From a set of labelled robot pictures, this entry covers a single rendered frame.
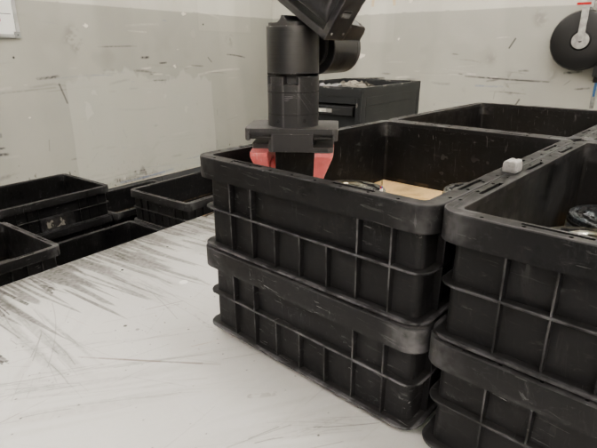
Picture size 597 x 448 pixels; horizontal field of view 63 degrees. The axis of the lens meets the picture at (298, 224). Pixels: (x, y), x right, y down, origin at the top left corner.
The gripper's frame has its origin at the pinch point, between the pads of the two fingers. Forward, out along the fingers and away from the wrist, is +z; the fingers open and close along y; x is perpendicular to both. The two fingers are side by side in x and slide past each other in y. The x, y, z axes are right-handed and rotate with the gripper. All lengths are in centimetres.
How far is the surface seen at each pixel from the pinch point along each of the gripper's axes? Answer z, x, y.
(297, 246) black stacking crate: 1.5, 10.6, -1.3
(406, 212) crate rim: -5.4, 19.1, -10.7
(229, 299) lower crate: 11.0, 5.0, 7.3
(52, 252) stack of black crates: 29, -46, 63
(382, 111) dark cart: 10, -166, -24
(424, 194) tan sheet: 4.3, -18.3, -18.7
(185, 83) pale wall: 11, -339, 119
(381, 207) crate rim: -5.2, 17.7, -8.8
